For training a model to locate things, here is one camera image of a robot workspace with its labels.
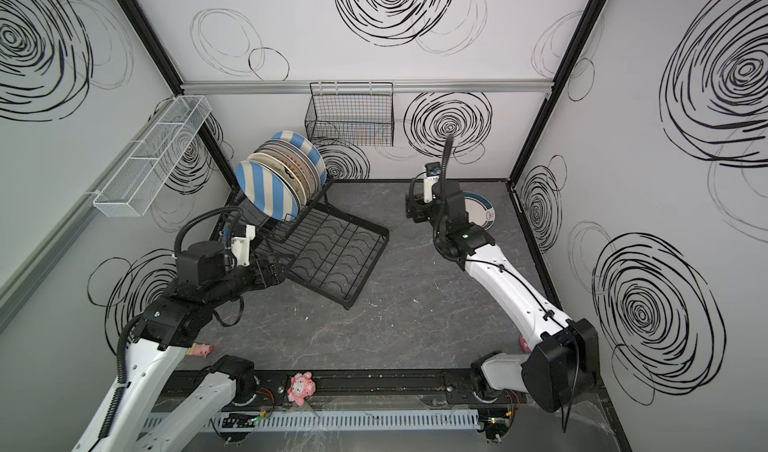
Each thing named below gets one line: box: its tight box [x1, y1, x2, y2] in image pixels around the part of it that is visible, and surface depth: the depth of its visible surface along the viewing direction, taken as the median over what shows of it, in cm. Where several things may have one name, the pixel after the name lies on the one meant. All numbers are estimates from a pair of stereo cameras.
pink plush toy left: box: [288, 371, 316, 407], surface depth 73 cm
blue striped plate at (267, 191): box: [235, 160, 299, 221], surface depth 80 cm
